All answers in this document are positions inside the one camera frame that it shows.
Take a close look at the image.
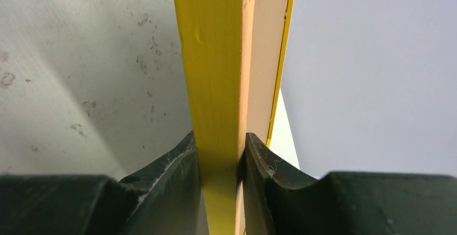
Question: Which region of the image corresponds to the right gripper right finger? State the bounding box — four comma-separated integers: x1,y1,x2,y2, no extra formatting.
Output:
243,133,456,234

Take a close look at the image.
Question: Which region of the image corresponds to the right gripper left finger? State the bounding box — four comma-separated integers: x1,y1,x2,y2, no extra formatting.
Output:
1,133,202,234

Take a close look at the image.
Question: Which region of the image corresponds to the yellow wooden photo frame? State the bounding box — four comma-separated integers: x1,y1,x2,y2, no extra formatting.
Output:
174,0,294,234

